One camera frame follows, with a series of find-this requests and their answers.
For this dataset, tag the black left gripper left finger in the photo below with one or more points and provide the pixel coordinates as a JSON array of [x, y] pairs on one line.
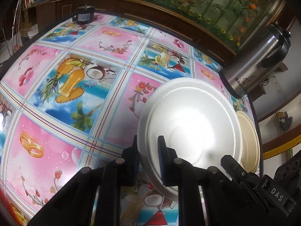
[[130, 167]]

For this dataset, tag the white foam bowl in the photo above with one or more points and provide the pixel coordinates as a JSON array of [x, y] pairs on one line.
[[196, 120]]

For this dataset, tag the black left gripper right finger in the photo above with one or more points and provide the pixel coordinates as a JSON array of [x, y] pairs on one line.
[[168, 169]]

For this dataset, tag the small black jar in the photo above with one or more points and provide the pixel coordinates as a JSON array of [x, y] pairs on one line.
[[85, 14]]

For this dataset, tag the colourful floral tablecloth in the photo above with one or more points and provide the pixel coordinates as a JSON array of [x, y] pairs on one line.
[[72, 97]]

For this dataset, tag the red scalloped charger plate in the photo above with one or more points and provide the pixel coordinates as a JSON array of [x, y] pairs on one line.
[[11, 212]]

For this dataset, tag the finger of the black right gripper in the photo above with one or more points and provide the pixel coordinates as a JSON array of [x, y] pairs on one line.
[[239, 176]]

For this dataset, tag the dark wooden cabinet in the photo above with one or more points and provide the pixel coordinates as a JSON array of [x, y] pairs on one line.
[[51, 11]]

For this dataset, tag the stainless steel thermos jug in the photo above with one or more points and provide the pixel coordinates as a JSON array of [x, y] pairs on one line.
[[258, 58]]

